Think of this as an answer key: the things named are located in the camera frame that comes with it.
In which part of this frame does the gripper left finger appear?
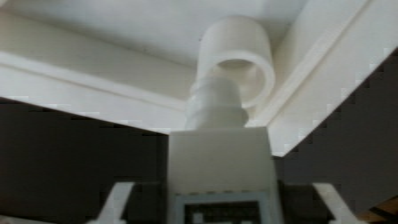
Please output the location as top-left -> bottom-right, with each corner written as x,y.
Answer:
86,182 -> 134,224

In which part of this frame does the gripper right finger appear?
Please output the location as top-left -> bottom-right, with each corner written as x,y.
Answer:
312,183 -> 367,224

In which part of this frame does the white table leg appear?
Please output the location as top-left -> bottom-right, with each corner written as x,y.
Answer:
166,77 -> 284,224

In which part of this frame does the white square table top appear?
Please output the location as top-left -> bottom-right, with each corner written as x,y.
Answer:
0,0 -> 398,155

